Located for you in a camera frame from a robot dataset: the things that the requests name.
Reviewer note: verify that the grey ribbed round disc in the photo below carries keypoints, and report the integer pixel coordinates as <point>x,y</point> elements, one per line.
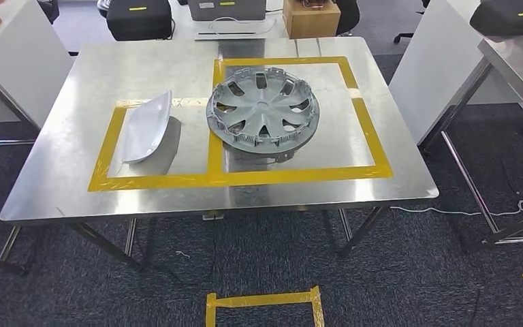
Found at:
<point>102,7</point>

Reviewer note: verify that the white plastic shell part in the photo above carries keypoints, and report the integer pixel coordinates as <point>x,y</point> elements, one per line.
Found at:
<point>146,126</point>

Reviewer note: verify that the black office chair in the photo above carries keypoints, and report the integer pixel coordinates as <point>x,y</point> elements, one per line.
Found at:
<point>49,9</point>

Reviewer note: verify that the silver wheel hub cap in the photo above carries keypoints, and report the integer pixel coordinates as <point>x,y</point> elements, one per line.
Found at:
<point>261,108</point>

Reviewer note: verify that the grey computer case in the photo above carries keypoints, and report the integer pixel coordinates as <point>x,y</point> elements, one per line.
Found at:
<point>227,11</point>

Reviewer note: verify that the white floor thread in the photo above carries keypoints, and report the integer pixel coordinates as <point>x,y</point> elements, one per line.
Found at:
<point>181,254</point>

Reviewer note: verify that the white desk panel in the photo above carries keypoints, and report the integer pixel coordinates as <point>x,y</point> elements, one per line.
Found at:
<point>433,54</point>
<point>27,67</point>

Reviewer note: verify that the black carrying case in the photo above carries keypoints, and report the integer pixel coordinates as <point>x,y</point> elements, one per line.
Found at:
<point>139,22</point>
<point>509,20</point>

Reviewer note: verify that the black chair base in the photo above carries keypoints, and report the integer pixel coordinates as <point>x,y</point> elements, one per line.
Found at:
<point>403,36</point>

